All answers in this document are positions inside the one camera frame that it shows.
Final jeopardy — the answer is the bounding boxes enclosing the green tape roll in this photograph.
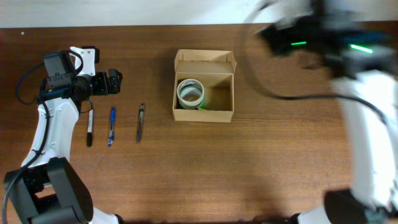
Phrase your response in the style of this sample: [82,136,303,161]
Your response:
[177,86,205,110]

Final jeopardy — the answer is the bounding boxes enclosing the brown cardboard box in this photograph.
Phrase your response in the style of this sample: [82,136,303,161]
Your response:
[172,49,236,123]

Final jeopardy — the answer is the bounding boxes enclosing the black pen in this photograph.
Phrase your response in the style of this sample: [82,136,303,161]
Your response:
[136,104,144,143]

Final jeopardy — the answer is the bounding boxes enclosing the blue pen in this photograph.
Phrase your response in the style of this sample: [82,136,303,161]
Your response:
[108,106,116,147]

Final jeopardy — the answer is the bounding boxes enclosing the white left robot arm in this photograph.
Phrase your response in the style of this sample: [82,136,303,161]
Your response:
[2,46,124,223]

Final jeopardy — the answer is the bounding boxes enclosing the black Sharpie marker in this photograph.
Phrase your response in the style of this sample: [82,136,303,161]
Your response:
[86,110,93,147]

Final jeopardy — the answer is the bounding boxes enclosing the white tape roll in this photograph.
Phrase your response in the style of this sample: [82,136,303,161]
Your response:
[177,78,205,108]

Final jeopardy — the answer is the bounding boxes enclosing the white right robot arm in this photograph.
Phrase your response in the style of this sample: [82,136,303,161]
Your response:
[261,15,397,223]

